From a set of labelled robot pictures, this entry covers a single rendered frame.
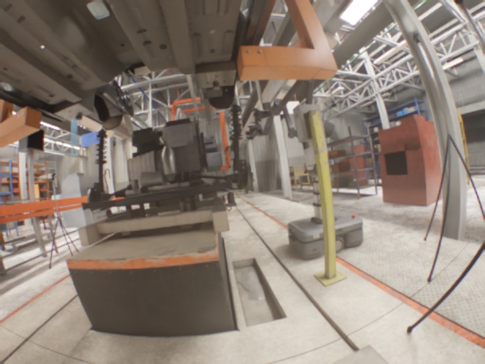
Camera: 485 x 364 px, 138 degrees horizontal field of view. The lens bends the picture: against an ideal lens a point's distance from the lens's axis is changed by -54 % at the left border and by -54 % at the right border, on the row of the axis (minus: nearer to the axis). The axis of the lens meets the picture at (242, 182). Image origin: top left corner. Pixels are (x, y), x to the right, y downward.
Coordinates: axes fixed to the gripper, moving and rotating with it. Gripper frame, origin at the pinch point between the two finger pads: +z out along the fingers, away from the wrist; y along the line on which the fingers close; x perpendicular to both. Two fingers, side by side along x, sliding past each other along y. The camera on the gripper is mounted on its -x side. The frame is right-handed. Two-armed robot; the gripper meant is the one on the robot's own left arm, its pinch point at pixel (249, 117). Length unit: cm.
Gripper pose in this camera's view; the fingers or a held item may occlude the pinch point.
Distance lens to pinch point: 176.9
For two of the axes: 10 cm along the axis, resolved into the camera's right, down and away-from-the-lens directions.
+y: 1.2, 9.8, 1.7
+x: 5.3, -2.1, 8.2
